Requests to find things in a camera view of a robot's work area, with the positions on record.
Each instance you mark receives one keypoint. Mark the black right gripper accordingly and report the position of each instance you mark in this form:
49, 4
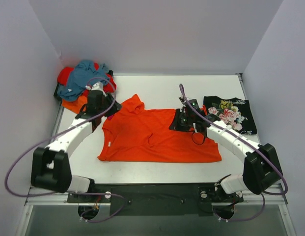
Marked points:
177, 122

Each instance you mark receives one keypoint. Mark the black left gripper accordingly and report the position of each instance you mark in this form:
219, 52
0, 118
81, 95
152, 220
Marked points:
114, 106

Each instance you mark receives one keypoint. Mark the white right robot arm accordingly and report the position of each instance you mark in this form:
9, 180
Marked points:
261, 166

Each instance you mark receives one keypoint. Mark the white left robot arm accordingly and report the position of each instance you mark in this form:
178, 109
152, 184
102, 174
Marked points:
50, 165

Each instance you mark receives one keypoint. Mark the light orange t-shirt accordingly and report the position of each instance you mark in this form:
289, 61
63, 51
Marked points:
75, 106

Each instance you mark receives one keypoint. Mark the blue t-shirt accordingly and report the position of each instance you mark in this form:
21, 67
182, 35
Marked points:
78, 78

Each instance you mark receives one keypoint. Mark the red t-shirt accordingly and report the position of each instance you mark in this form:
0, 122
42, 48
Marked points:
63, 75

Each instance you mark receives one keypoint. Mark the black floral t-shirt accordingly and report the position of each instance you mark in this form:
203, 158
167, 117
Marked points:
234, 112

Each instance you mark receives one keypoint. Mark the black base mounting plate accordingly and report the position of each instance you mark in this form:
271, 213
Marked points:
157, 200

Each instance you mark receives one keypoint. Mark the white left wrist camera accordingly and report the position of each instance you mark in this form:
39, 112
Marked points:
97, 86

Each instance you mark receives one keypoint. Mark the aluminium front rail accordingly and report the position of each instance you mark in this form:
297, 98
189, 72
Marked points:
61, 199

